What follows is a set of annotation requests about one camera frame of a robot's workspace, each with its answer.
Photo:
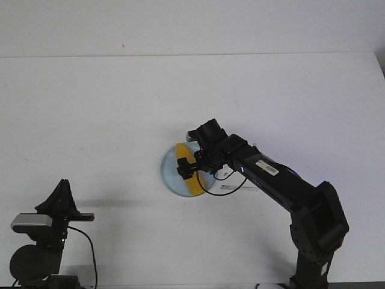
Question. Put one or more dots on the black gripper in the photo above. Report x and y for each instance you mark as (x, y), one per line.
(209, 135)
(61, 219)

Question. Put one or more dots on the yellow toy corn cob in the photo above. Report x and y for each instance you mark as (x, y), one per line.
(194, 186)

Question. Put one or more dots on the light blue round plate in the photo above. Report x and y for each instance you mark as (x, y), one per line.
(171, 178)

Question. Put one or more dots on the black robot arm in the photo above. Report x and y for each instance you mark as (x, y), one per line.
(318, 226)
(37, 265)

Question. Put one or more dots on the horizontal clear tape strip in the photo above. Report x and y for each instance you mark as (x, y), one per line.
(243, 188)

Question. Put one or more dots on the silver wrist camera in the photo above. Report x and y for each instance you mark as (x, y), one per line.
(25, 220)
(192, 136)

